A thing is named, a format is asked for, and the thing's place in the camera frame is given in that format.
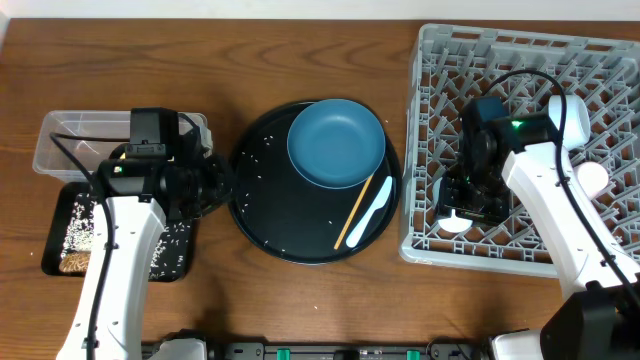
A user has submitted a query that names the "light blue plastic cup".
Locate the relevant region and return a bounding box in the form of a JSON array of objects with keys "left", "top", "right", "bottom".
[{"left": 432, "top": 178, "right": 473, "bottom": 233}]

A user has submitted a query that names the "white rice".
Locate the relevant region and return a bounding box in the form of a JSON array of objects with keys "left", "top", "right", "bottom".
[{"left": 58, "top": 193, "right": 194, "bottom": 282}]

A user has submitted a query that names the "pink plastic cup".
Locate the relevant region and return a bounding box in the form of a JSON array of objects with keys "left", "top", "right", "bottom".
[{"left": 574, "top": 162, "right": 609, "bottom": 200}]

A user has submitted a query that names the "brown walnut cookie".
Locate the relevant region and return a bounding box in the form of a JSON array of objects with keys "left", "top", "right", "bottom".
[{"left": 59, "top": 252, "right": 91, "bottom": 274}]

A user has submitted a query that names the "light blue bowl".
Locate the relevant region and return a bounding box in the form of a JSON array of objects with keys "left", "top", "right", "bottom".
[{"left": 547, "top": 95, "right": 591, "bottom": 151}]

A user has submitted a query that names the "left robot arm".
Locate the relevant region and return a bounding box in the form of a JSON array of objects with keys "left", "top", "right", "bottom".
[{"left": 57, "top": 146, "right": 234, "bottom": 359}]

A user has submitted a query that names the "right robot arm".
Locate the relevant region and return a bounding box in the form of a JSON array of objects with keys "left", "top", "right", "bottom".
[{"left": 434, "top": 112, "right": 639, "bottom": 359}]

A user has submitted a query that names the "grey plastic dishwasher rack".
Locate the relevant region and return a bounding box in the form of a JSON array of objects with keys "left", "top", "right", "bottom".
[{"left": 399, "top": 24, "right": 639, "bottom": 278}]

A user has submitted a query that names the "white plastic knife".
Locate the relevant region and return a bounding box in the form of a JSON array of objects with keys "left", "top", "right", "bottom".
[{"left": 346, "top": 176, "right": 393, "bottom": 248}]

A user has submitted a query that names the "round black serving tray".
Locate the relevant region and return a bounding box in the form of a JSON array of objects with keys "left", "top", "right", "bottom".
[{"left": 229, "top": 101, "right": 401, "bottom": 265}]

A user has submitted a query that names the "wooden chopstick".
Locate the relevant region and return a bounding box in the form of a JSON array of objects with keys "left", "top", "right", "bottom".
[{"left": 333, "top": 175, "right": 373, "bottom": 250}]

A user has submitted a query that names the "clear plastic bin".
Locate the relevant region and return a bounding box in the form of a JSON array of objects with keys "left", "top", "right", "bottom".
[{"left": 33, "top": 109, "right": 213, "bottom": 184}]

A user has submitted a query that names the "black rectangular tray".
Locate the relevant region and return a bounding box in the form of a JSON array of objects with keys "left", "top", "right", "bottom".
[{"left": 41, "top": 182, "right": 197, "bottom": 279}]

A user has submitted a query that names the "dark blue plate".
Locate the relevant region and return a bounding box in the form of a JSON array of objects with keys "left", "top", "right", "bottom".
[{"left": 287, "top": 99, "right": 386, "bottom": 189}]

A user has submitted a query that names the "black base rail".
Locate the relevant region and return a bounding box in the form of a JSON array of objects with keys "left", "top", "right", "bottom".
[{"left": 142, "top": 329, "right": 491, "bottom": 360}]

